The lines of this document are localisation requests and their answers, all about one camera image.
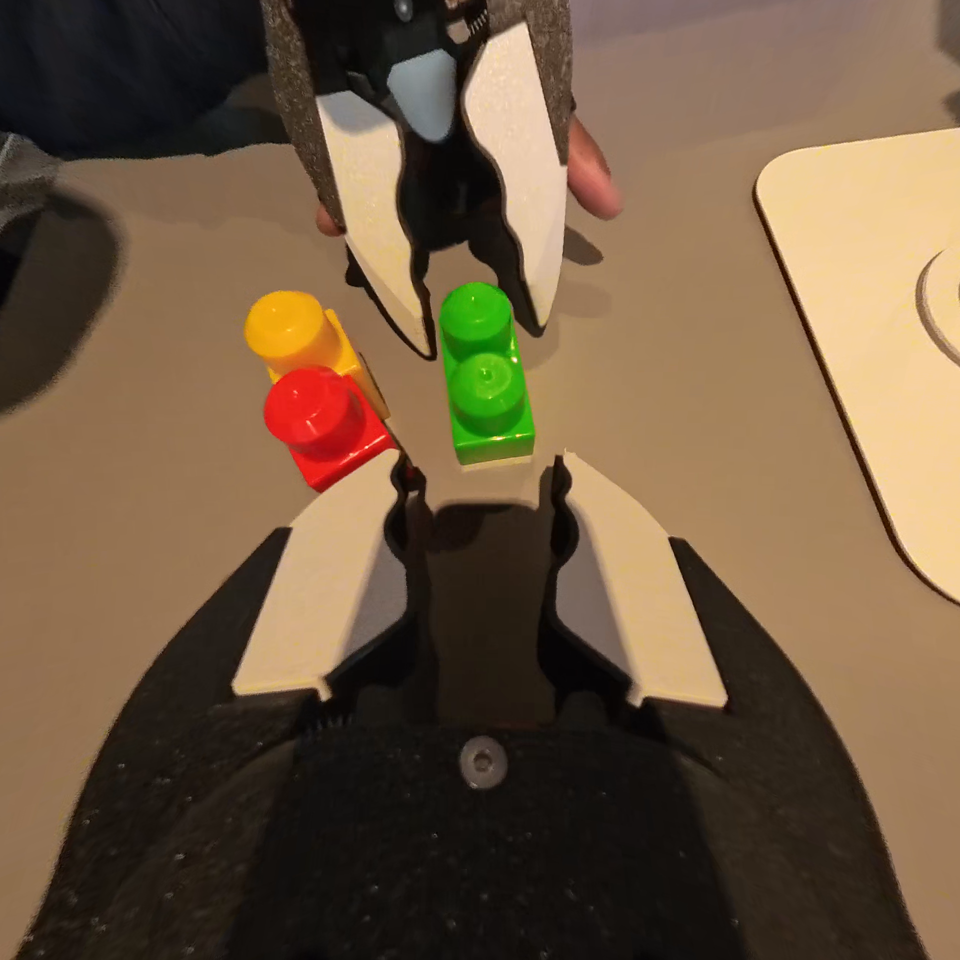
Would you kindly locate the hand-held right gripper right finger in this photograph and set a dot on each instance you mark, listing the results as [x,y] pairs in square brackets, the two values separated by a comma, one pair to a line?
[637,600]

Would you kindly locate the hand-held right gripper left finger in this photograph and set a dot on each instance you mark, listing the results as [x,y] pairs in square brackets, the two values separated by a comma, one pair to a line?
[322,592]

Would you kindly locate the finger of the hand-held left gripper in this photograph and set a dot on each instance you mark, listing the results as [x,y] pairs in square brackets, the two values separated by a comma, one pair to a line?
[367,195]
[525,150]

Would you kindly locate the yellow single-stud block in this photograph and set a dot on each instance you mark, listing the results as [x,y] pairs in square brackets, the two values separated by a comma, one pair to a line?
[292,330]

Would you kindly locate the red single-stud block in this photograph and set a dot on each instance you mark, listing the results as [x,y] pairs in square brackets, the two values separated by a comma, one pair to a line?
[322,427]

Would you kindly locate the green two-stud block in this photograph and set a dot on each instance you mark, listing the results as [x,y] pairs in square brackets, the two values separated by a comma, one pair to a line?
[487,390]

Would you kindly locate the person's left forearm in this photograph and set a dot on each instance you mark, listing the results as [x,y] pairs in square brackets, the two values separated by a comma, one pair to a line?
[112,60]

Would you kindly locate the person's left hand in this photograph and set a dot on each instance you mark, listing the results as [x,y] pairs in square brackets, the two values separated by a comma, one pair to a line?
[592,172]

